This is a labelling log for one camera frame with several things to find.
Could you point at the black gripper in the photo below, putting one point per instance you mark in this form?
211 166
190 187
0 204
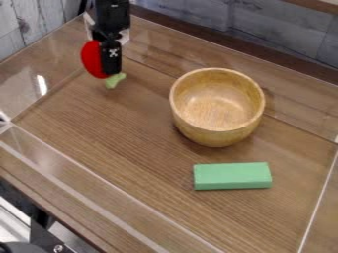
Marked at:
112 19

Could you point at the red plush strawberry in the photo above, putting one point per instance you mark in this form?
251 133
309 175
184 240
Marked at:
91 61

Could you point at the light wooden bowl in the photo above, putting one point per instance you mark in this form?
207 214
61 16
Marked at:
216 105

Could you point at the green rectangular block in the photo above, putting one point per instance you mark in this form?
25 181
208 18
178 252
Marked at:
228 176

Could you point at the black metal stand base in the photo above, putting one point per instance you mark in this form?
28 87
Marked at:
21 238

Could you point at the clear acrylic tray wall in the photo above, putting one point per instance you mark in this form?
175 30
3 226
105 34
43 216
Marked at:
97 156

